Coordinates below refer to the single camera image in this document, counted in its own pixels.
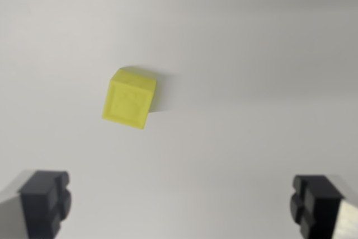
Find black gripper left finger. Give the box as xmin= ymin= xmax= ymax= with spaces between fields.
xmin=0 ymin=169 xmax=73 ymax=239

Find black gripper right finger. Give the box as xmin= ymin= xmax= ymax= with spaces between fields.
xmin=289 ymin=174 xmax=358 ymax=239

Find yellow cube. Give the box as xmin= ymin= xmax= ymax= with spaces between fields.
xmin=101 ymin=68 xmax=157 ymax=130

